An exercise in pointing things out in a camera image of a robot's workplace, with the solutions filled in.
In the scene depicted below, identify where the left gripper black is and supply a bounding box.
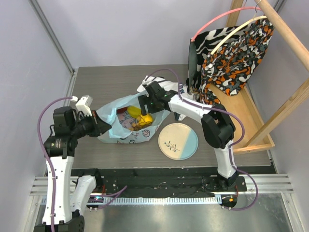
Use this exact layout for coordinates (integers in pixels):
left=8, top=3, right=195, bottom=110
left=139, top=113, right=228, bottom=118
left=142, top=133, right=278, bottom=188
left=70, top=109, right=112, bottom=138

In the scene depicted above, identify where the yellow fake banana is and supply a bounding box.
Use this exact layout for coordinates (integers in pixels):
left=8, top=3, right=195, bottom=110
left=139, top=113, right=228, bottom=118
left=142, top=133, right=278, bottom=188
left=127, top=106, right=141, bottom=118

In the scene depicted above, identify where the yellow fake pear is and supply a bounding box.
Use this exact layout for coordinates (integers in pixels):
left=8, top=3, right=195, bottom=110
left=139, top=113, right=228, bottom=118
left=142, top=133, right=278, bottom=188
left=139, top=114, right=153, bottom=125

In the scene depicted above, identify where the light blue plastic bag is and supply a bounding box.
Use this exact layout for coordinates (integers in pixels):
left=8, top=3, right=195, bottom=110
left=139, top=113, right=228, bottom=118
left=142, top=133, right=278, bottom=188
left=97, top=91, right=169, bottom=144

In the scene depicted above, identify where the red fake apple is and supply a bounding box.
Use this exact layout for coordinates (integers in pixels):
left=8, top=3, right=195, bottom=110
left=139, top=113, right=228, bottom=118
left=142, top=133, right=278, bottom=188
left=116, top=107, right=127, bottom=114

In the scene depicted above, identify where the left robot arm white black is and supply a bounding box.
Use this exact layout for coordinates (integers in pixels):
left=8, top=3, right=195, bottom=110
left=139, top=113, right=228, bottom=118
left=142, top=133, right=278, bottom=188
left=34, top=106, right=111, bottom=232

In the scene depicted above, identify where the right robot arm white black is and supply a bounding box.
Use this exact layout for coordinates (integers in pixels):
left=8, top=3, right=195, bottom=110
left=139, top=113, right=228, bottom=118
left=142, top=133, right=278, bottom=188
left=137, top=81, right=238, bottom=191

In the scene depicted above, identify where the white jersey with navy trim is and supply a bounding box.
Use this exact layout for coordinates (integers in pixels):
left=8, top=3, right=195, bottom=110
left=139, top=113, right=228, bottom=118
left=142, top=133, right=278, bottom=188
left=137, top=77, right=203, bottom=123

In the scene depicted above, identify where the cream and blue plate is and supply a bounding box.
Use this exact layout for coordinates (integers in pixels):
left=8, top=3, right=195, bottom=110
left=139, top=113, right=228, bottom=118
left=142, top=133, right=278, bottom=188
left=158, top=123, right=198, bottom=160

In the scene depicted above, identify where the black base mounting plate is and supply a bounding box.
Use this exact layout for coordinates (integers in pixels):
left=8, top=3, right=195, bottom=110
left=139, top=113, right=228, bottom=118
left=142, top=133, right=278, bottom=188
left=98, top=167, right=247, bottom=198

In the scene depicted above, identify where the zebra print garment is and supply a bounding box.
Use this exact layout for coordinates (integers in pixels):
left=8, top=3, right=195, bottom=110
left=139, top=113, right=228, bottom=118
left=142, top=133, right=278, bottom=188
left=185, top=26, right=253, bottom=96

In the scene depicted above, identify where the pink hanger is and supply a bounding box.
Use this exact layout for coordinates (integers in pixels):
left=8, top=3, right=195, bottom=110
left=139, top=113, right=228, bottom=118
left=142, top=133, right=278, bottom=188
left=190, top=6, right=262, bottom=42

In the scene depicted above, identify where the orange camouflage print garment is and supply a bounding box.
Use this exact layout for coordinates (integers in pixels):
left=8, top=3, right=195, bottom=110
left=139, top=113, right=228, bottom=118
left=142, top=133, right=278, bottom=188
left=196, top=18, right=275, bottom=105

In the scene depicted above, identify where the wooden clothes rack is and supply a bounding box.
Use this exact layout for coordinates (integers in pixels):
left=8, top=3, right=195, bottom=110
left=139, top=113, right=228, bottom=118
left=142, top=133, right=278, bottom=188
left=211, top=0, right=309, bottom=157

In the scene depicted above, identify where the cream hanger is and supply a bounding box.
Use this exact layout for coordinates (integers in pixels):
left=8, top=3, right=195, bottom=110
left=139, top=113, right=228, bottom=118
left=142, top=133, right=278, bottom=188
left=211, top=15, right=267, bottom=55

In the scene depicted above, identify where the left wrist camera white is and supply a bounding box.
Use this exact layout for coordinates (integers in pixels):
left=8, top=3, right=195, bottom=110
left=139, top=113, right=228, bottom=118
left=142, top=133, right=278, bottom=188
left=75, top=95, right=93, bottom=116

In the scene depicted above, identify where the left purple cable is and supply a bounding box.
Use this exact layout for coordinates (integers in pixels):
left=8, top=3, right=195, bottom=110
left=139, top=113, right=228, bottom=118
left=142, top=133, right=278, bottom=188
left=37, top=96, right=79, bottom=232

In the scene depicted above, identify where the white slotted cable duct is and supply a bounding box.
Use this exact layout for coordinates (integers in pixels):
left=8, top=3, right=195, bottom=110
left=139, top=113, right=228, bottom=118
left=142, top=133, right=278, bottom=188
left=42, top=196, right=222, bottom=205

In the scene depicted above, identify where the aluminium frame post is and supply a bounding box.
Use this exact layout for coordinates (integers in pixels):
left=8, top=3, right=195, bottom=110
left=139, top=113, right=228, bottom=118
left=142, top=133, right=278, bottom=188
left=29, top=0, right=75, bottom=75

